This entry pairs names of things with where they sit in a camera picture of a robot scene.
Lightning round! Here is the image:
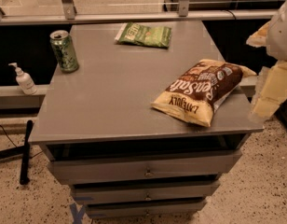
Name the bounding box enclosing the grey drawer cabinet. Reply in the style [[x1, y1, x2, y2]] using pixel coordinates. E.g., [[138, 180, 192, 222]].
[[30, 21, 259, 218]]

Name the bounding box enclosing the brown and yellow chip bag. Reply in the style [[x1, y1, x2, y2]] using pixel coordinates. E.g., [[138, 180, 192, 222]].
[[151, 59, 256, 127]]

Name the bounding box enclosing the green soda can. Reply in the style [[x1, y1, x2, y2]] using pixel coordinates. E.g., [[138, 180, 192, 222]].
[[49, 30, 79, 73]]

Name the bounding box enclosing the metal window railing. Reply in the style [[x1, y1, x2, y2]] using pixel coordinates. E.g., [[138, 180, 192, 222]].
[[0, 0, 278, 25]]

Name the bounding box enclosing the drawer knob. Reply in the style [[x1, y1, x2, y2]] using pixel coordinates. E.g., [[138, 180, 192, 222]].
[[144, 169, 154, 177], [144, 194, 152, 201]]

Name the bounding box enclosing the black stand leg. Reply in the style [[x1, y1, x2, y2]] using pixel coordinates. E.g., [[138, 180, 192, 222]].
[[0, 120, 34, 185]]

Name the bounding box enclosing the top drawer knob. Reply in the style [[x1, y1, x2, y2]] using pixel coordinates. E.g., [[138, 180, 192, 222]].
[[144, 169, 154, 177]]

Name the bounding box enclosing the middle drawer knob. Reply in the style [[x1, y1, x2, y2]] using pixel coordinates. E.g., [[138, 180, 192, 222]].
[[144, 194, 152, 201]]

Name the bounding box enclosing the green chip bag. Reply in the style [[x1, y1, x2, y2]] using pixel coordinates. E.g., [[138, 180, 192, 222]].
[[115, 22, 171, 49]]

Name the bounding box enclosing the white pump bottle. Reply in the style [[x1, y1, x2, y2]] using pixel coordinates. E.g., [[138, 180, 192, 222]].
[[9, 63, 37, 95]]

